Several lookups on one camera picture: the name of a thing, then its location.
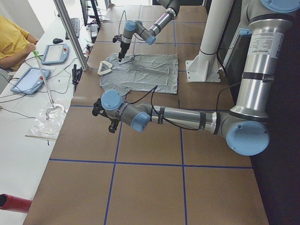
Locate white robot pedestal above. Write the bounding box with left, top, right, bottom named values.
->
left=185, top=0, right=234, bottom=83

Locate blue tape line crosswise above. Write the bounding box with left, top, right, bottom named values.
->
left=49, top=158, right=253, bottom=169

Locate blue tape line lengthwise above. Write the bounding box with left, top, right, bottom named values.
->
left=103, top=4, right=143, bottom=225

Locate metal reacher grabber tool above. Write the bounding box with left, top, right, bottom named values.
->
left=33, top=51, right=67, bottom=120

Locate person in yellow shirt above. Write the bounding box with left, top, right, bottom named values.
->
left=0, top=16, right=38, bottom=71

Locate black pendant cable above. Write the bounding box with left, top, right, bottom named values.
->
left=0, top=56, right=73, bottom=120

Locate black keyboard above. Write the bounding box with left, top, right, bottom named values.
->
left=70, top=18, right=80, bottom=38

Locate red cylinder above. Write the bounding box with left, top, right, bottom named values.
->
left=0, top=194, right=32, bottom=213

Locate far blue teach pendant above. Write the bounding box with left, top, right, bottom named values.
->
left=41, top=44, right=69, bottom=65

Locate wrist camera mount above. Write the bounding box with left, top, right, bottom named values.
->
left=92, top=98, right=107, bottom=117
left=112, top=35, right=122, bottom=43

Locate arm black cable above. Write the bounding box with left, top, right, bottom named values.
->
left=127, top=84, right=242, bottom=131
left=118, top=10, right=128, bottom=36

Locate near blue teach pendant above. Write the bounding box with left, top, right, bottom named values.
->
left=10, top=67, right=44, bottom=95

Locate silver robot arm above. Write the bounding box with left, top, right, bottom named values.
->
left=113, top=0, right=180, bottom=62
left=92, top=0, right=300, bottom=156

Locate black computer mouse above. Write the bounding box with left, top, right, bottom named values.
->
left=52, top=38, right=63, bottom=44

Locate blue white striped polo shirt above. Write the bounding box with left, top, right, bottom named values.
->
left=97, top=53, right=178, bottom=96

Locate clear plastic bag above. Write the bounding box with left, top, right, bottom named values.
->
left=25, top=98, right=68, bottom=141

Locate blue teach pendant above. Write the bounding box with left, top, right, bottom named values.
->
left=10, top=67, right=44, bottom=95
left=41, top=44, right=69, bottom=65

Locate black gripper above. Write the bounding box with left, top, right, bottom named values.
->
left=108, top=118, right=120, bottom=133
left=118, top=42, right=128, bottom=61

